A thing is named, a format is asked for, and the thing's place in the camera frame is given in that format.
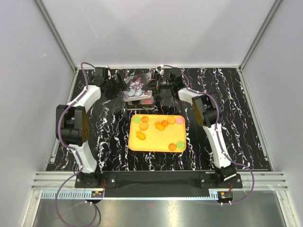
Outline orange round waffle cookie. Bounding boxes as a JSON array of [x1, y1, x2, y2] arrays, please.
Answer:
[[167, 116, 176, 124]]

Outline yellow plastic tray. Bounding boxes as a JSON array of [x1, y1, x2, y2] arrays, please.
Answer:
[[128, 114, 186, 153]]

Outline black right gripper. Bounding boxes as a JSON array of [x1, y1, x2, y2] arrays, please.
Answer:
[[142, 73, 174, 95]]

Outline aluminium frame rail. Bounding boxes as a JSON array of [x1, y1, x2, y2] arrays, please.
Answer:
[[31, 171, 288, 191]]

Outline gold tin lid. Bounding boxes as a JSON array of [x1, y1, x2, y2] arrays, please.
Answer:
[[122, 72, 152, 102]]

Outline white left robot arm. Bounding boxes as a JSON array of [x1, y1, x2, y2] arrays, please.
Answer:
[[55, 67, 127, 187]]

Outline dark cookie tin box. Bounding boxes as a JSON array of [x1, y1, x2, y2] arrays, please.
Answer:
[[126, 97, 155, 110]]

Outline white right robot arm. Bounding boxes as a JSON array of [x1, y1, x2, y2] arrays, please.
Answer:
[[143, 73, 236, 188]]

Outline left control board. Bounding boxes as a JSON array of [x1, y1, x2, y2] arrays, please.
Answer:
[[91, 190, 104, 198]]

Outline orange cat cookie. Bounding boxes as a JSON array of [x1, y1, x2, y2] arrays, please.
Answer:
[[155, 122, 165, 131]]

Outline control board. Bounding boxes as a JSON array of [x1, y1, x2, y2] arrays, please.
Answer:
[[218, 191, 233, 201], [91, 190, 104, 198]]

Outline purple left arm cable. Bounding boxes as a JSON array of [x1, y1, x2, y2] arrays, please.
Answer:
[[54, 62, 102, 225]]

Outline orange swirl cookie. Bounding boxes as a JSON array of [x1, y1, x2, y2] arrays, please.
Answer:
[[141, 116, 149, 123], [168, 143, 177, 151]]

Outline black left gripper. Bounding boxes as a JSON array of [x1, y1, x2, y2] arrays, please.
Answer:
[[105, 73, 130, 100]]

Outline right control board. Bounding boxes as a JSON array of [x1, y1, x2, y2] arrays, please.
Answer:
[[218, 191, 233, 201]]

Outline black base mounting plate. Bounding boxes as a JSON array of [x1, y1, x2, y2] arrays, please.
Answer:
[[75, 171, 243, 198]]

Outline green sandwich cookie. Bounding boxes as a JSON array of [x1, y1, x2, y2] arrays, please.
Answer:
[[133, 116, 141, 123], [176, 141, 186, 150]]

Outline pink sandwich cookie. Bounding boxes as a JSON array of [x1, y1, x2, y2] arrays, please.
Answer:
[[144, 99, 153, 105], [176, 117, 184, 125]]

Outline black sandwich cookie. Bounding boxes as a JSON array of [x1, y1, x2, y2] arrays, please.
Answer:
[[132, 100, 140, 105]]

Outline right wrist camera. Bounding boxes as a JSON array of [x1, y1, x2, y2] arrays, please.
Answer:
[[156, 65, 164, 76]]

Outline white paper cup liner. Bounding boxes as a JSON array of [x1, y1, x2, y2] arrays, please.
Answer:
[[140, 98, 154, 105]]

